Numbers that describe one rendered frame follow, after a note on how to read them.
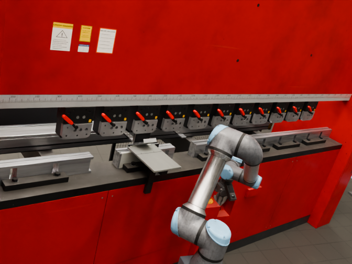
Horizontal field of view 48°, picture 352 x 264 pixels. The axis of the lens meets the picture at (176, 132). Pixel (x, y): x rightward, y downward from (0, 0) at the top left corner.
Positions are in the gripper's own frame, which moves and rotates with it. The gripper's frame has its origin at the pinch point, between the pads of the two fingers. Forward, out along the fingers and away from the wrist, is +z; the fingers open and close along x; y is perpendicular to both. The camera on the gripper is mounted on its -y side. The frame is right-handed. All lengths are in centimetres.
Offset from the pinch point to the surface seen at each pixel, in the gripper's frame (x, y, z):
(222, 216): 0.3, -6.7, 2.3
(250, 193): -53, 29, 17
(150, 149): 43, 24, -25
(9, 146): 114, 39, -16
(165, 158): 38.3, 13.0, -25.7
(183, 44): 36, 33, -84
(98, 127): 76, 23, -39
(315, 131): -132, 61, -18
